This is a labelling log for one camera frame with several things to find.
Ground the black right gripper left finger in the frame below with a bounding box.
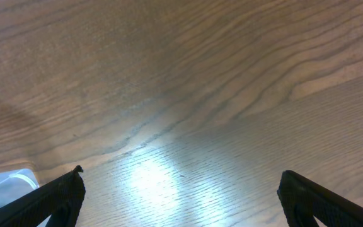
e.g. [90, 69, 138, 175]
[0, 165, 86, 227]

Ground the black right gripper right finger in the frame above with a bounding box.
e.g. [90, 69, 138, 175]
[277, 170, 363, 227]

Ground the clear plastic container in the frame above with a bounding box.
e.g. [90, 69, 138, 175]
[0, 168, 40, 207]

